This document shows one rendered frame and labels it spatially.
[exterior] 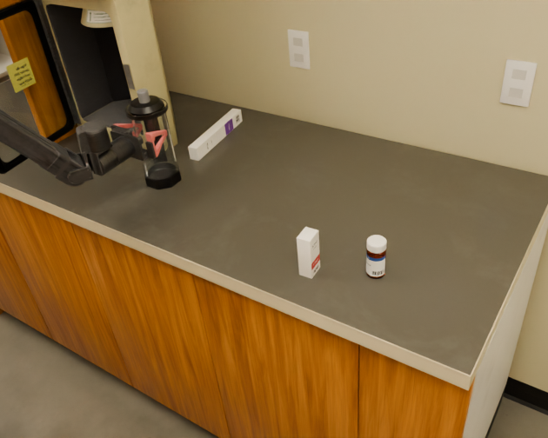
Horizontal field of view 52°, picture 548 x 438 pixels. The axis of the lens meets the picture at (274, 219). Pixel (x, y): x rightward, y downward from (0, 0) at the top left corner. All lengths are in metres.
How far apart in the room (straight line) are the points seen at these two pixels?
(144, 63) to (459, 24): 0.82
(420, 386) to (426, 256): 0.28
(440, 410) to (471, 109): 0.79
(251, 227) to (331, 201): 0.22
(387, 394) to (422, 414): 0.08
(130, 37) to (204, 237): 0.57
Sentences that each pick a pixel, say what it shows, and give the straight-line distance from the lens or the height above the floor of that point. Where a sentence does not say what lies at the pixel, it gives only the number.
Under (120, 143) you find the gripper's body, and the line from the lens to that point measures 1.45.
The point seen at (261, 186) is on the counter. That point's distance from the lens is 1.52.
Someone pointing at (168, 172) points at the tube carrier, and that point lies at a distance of 1.55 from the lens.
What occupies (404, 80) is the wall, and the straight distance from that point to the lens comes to 1.64.
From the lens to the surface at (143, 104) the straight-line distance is 1.49.
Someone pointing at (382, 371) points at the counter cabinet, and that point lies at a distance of 1.23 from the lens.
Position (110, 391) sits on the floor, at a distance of 2.35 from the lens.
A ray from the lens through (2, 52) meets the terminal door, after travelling 1.72.
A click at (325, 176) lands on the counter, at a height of 0.94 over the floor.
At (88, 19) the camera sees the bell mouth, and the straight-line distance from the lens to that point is 1.68.
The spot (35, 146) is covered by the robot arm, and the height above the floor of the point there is 1.20.
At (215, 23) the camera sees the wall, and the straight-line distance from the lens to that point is 1.93.
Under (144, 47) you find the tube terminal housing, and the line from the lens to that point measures 1.63.
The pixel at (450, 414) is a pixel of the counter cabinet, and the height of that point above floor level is 0.77.
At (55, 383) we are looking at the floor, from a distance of 2.47.
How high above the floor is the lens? 1.78
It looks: 37 degrees down
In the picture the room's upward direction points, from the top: 6 degrees counter-clockwise
